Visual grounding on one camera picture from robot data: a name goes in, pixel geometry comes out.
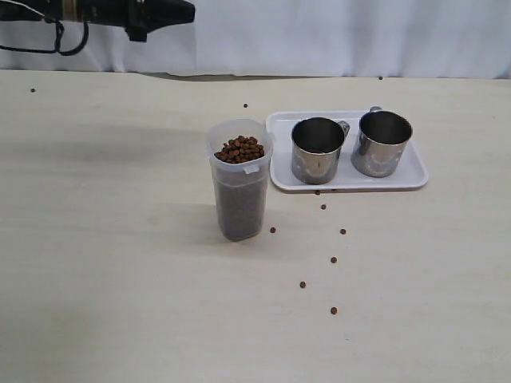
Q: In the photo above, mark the steel cup with pellets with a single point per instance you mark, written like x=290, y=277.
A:
x=381, y=141

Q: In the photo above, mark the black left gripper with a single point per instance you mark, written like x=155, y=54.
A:
x=169, y=13

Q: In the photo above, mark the white plastic tray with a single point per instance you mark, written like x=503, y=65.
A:
x=410, y=174

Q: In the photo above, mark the white backdrop curtain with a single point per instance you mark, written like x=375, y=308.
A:
x=293, y=38

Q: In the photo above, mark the translucent plastic container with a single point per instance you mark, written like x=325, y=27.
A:
x=239, y=153

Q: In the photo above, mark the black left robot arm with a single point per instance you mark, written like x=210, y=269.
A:
x=99, y=12

